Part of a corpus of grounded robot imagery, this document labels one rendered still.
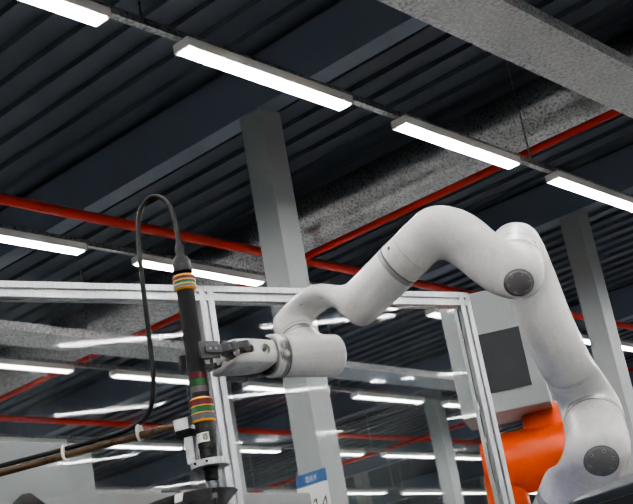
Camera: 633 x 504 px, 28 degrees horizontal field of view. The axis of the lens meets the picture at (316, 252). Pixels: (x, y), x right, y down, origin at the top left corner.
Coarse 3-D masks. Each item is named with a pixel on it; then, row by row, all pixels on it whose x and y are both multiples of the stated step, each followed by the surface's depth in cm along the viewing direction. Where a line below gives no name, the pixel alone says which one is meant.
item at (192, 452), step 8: (176, 424) 228; (184, 424) 228; (176, 432) 227; (184, 432) 227; (192, 432) 227; (184, 440) 227; (192, 440) 226; (192, 448) 226; (192, 456) 226; (224, 456) 224; (192, 464) 224; (200, 464) 222; (208, 464) 222; (216, 464) 223; (224, 464) 225
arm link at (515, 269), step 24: (432, 216) 229; (456, 216) 229; (408, 240) 230; (432, 240) 229; (456, 240) 228; (480, 240) 226; (504, 240) 224; (408, 264) 231; (432, 264) 233; (456, 264) 230; (480, 264) 225; (504, 264) 222; (528, 264) 222; (504, 288) 223; (528, 288) 222
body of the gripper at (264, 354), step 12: (252, 348) 234; (264, 348) 236; (216, 360) 238; (228, 360) 235; (240, 360) 231; (252, 360) 233; (264, 360) 234; (276, 360) 237; (216, 372) 236; (228, 372) 236; (240, 372) 238; (252, 372) 239; (264, 372) 241
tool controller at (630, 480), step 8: (616, 480) 192; (624, 480) 186; (632, 480) 181; (600, 488) 190; (608, 488) 184; (616, 488) 181; (624, 488) 180; (632, 488) 179; (584, 496) 187; (592, 496) 185; (600, 496) 184; (608, 496) 183; (616, 496) 182; (624, 496) 180; (632, 496) 179
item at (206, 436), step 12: (180, 252) 238; (180, 264) 236; (204, 432) 226; (204, 444) 225; (216, 444) 226; (204, 456) 224; (216, 456) 225; (204, 468) 224; (216, 468) 224; (216, 480) 225
